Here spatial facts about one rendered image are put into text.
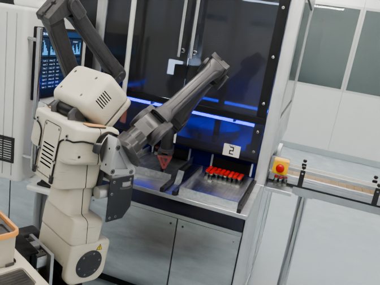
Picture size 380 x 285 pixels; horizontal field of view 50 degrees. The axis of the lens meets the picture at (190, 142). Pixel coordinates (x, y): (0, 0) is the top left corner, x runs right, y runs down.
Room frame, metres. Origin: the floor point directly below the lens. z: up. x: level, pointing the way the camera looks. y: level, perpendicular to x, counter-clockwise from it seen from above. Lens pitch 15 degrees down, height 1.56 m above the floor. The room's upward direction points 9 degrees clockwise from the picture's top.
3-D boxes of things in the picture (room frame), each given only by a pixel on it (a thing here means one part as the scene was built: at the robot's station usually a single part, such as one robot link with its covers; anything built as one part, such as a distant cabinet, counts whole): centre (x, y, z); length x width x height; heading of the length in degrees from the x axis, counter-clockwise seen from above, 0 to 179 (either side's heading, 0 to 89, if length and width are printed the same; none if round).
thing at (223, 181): (1.83, -0.18, 0.90); 0.18 x 0.02 x 0.05; 74
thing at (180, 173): (1.69, 0.04, 0.91); 0.14 x 0.03 x 0.06; 165
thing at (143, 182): (1.84, 0.00, 0.87); 0.70 x 0.48 x 0.02; 74
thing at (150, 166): (1.95, 0.14, 0.90); 0.34 x 0.26 x 0.04; 164
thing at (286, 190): (1.94, -0.49, 0.87); 0.14 x 0.13 x 0.02; 164
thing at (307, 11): (2.37, -0.52, 1.51); 0.85 x 0.01 x 0.59; 164
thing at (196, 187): (1.75, -0.16, 0.90); 0.34 x 0.26 x 0.04; 164
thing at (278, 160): (1.90, -0.46, 1.00); 0.08 x 0.07 x 0.07; 164
